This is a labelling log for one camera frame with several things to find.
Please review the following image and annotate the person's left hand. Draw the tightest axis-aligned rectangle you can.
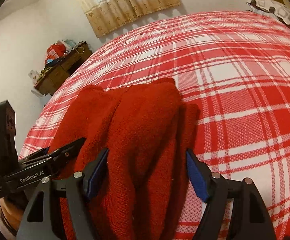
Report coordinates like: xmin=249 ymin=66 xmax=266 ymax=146
xmin=0 ymin=198 xmax=24 ymax=231

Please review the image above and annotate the patterned grey white pillow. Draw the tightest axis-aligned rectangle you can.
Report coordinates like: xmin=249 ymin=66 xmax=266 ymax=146
xmin=247 ymin=0 xmax=290 ymax=28

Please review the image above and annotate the red white plaid bedspread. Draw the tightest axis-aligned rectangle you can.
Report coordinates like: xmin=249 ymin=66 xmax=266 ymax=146
xmin=20 ymin=11 xmax=290 ymax=239

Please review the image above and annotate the red gift bag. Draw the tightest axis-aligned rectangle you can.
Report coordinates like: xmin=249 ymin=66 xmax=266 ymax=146
xmin=45 ymin=44 xmax=66 ymax=64

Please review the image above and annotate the brown wooden cabinet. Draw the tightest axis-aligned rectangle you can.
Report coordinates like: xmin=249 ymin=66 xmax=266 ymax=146
xmin=34 ymin=41 xmax=92 ymax=95

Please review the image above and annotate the red knitted sweater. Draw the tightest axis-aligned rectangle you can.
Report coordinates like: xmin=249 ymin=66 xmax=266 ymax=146
xmin=50 ymin=78 xmax=199 ymax=239

